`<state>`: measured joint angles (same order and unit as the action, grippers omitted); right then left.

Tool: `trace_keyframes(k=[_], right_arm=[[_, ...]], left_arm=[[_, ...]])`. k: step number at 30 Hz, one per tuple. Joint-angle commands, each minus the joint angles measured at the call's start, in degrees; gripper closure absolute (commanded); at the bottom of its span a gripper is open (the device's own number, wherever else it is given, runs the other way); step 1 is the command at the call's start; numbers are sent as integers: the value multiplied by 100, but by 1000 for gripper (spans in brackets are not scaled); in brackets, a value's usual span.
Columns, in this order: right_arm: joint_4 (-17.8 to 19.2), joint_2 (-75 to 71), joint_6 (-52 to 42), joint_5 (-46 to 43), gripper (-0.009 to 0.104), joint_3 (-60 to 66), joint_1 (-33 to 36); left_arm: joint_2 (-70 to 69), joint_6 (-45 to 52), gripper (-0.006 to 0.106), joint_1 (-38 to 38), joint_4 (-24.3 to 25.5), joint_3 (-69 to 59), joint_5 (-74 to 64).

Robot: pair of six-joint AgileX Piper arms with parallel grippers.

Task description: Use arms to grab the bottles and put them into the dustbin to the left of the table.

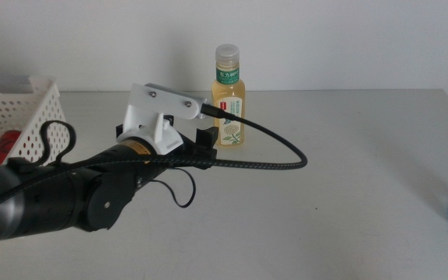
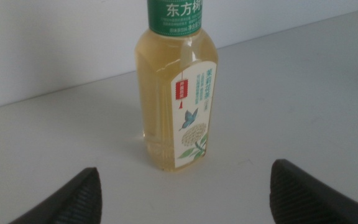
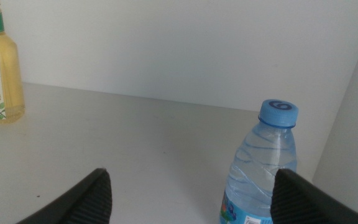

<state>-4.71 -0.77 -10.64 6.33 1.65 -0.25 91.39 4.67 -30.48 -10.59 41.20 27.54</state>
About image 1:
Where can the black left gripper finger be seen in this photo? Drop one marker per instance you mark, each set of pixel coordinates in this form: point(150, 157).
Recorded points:
point(120, 130)
point(207, 138)

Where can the yellow tea bottle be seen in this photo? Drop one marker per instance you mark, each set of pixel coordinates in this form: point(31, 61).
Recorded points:
point(229, 83)

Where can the red soda can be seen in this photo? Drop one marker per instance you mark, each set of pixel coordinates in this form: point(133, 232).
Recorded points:
point(4, 145)

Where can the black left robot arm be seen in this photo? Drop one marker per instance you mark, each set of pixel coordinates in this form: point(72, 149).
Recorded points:
point(72, 194)

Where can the white perforated plastic basket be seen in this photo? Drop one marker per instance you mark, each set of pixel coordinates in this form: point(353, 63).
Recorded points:
point(33, 116)

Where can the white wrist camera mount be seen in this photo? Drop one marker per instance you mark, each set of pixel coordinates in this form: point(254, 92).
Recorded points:
point(158, 116)

